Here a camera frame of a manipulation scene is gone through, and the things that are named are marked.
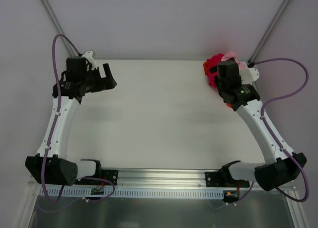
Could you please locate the pink t-shirt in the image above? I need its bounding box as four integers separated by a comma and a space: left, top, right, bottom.
221, 51, 247, 70

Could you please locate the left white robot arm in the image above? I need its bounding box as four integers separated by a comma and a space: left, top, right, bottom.
25, 56, 117, 186

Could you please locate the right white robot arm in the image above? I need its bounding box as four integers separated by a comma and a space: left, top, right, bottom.
215, 61, 307, 191

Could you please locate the magenta t-shirt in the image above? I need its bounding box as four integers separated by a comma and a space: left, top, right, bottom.
206, 54, 224, 88

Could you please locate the orange t-shirt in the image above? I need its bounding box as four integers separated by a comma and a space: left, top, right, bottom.
203, 61, 209, 76

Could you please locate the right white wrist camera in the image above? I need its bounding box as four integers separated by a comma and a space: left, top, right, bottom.
239, 68, 259, 84

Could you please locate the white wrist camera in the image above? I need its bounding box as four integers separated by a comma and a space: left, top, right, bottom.
81, 50, 99, 70
239, 68, 259, 84

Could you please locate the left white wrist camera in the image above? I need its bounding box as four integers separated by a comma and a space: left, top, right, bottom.
81, 50, 99, 70

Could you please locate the left aluminium corner post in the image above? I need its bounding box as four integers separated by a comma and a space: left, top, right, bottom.
34, 0, 71, 55

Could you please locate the aluminium corner post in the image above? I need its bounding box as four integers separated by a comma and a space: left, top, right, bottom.
248, 0, 293, 62
34, 0, 71, 55

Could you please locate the left black base bracket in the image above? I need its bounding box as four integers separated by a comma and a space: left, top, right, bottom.
101, 168, 118, 186

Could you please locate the black base bracket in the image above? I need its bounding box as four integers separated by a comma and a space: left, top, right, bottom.
101, 168, 118, 186
205, 171, 225, 187

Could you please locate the aluminium mounting rail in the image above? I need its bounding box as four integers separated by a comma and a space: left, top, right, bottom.
28, 167, 298, 189

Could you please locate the right black base bracket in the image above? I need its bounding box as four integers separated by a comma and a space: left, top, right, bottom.
205, 171, 225, 187

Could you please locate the right aluminium corner post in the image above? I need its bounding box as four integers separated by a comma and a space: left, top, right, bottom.
248, 0, 293, 62

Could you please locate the white slotted cable duct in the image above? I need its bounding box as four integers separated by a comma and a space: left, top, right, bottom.
40, 187, 224, 198

